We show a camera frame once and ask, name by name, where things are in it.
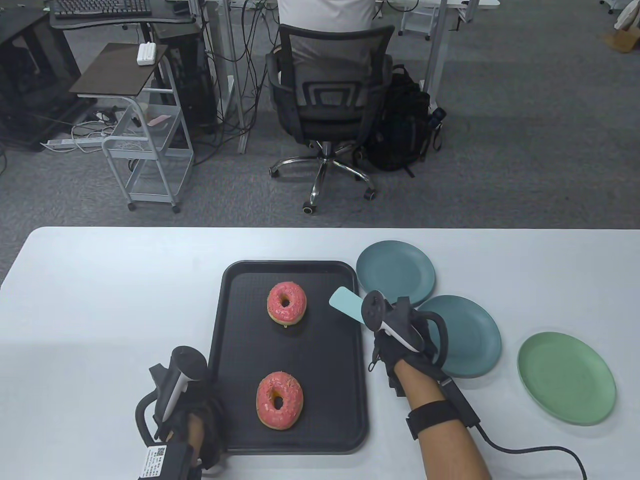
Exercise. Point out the person's right hand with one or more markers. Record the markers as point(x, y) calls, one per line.
point(415, 360)

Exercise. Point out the person's left hand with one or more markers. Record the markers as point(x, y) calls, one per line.
point(212, 430)

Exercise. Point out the teal round plate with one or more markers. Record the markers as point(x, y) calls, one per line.
point(395, 270)
point(475, 340)

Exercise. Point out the pink sprinkled mini donut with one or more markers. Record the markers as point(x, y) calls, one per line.
point(298, 300)
point(293, 400)

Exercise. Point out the light blue dessert shovel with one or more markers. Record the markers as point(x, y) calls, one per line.
point(345, 301)

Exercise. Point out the black baking tray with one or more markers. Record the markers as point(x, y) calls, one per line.
point(320, 350)

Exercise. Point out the person's right forearm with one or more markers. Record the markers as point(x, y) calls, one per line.
point(445, 450)

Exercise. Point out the black labelled wrist box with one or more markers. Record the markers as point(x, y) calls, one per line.
point(165, 462)

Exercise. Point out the black oblong wrist module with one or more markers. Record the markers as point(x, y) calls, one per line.
point(460, 402)

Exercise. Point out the black white right controller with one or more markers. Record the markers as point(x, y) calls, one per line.
point(372, 310)

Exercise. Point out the black white controller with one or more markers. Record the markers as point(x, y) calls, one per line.
point(372, 310)
point(187, 362)

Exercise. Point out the black white left controller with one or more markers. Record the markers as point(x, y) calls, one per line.
point(187, 362)

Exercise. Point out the green round plate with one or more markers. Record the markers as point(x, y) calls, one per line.
point(565, 380)

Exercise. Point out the black backpack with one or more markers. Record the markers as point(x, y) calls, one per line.
point(400, 125)

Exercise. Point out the white rolling cart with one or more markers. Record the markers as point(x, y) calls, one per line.
point(150, 198)

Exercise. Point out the black bottle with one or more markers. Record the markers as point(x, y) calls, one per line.
point(437, 116)

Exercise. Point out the black mesh office chair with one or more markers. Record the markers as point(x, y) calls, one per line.
point(330, 115)

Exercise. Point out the pink flat item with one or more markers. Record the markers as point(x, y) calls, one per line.
point(159, 120)

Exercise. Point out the white power strip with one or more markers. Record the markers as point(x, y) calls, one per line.
point(65, 142)

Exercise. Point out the small white trolley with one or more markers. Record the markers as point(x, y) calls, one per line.
point(415, 22)

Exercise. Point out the black computer tower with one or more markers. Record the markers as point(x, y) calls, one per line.
point(192, 85)

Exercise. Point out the brown side table top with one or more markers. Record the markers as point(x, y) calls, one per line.
point(115, 70)

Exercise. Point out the cardboard box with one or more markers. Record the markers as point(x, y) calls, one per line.
point(622, 42)

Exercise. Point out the small white box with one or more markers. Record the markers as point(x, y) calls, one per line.
point(146, 54)

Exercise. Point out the cream cloth bag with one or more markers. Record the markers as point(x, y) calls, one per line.
point(627, 17)

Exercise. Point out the black keyboard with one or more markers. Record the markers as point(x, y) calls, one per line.
point(100, 7)

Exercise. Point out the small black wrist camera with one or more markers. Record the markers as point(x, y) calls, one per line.
point(395, 386)

